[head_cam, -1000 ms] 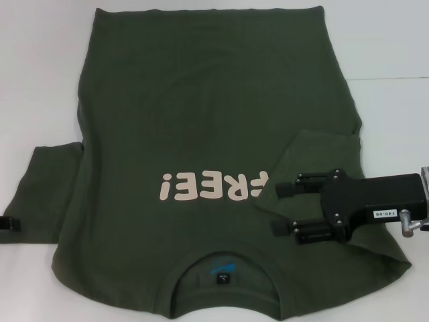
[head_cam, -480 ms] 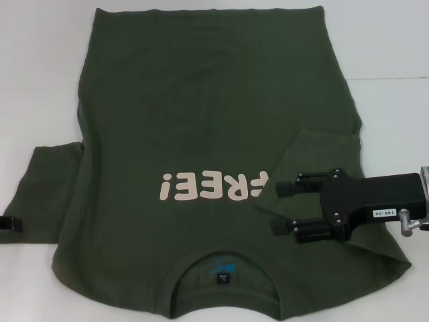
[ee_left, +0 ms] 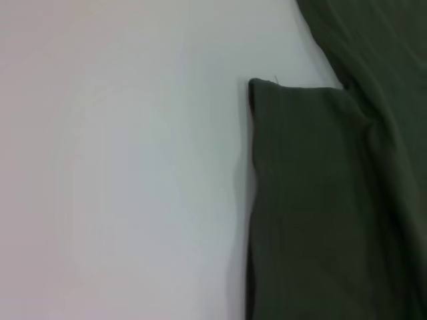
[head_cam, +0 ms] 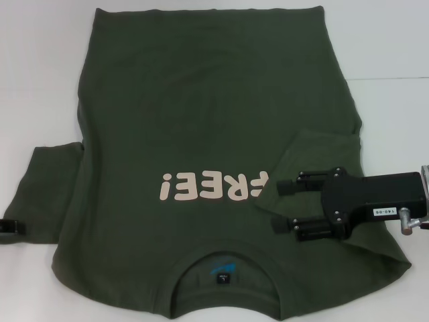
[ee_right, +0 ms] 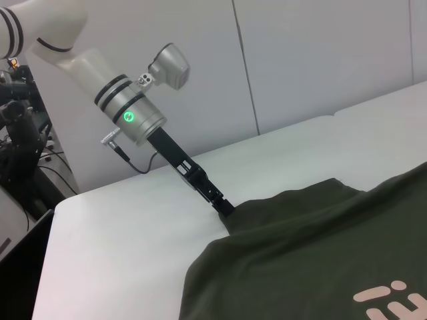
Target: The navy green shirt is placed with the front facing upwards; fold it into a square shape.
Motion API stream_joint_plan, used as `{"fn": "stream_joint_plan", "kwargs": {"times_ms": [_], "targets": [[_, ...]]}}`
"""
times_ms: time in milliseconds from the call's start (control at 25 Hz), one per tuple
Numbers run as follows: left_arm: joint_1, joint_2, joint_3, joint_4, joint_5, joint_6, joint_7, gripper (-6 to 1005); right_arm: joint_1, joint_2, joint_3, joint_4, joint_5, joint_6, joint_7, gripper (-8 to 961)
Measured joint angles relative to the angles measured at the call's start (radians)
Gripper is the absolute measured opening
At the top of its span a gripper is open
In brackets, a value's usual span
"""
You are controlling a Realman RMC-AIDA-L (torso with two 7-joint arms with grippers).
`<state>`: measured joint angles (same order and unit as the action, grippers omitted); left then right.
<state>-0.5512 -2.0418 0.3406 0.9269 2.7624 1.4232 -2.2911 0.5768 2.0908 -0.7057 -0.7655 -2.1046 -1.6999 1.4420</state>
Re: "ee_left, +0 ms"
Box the dark green FREE t-shirt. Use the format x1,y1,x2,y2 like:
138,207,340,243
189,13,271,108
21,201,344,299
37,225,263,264
245,0,427,320

